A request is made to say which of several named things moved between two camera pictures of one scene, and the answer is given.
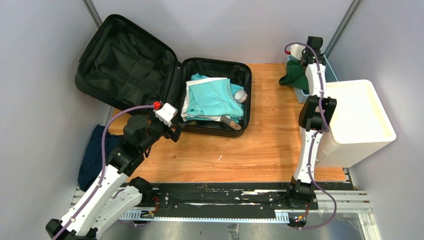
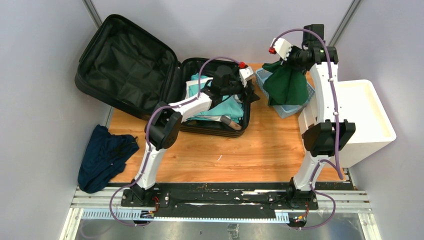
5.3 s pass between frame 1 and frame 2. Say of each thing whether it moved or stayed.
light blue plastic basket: moved
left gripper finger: moved
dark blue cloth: stayed
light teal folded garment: stayed
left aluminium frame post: stayed
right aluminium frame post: stayed
